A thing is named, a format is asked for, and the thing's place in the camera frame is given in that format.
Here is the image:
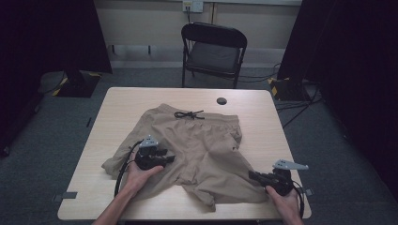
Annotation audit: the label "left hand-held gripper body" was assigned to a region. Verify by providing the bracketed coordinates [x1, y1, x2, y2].
[134, 134, 169, 172]

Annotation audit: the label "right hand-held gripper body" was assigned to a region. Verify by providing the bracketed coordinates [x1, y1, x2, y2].
[265, 158, 310, 198]

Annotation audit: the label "khaki shorts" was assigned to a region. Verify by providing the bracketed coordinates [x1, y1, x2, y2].
[101, 103, 270, 213]

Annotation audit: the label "person's left hand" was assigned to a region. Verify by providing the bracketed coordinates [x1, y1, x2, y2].
[124, 150, 165, 199]

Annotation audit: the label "person's right hand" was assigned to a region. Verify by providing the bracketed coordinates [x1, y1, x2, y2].
[265, 185, 302, 220]

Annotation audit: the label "black stand base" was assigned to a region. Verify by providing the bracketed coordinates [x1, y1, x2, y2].
[52, 70, 103, 98]
[267, 76, 312, 102]

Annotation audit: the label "black folding chair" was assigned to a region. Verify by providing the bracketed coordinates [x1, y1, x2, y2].
[180, 22, 249, 90]

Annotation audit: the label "dark curtain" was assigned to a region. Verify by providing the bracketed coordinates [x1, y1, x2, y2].
[276, 0, 398, 201]
[0, 0, 114, 158]

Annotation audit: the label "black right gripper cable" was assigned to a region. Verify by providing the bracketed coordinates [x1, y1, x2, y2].
[291, 180, 307, 219]

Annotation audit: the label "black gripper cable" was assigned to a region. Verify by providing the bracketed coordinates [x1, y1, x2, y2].
[291, 180, 307, 219]
[114, 140, 144, 198]

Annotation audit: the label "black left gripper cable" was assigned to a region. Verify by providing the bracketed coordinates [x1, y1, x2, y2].
[114, 140, 144, 198]

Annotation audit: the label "black floor cables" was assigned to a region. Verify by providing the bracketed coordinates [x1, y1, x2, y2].
[237, 62, 323, 129]

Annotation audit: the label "white wall socket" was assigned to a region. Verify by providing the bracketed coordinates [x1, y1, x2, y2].
[182, 0, 205, 14]

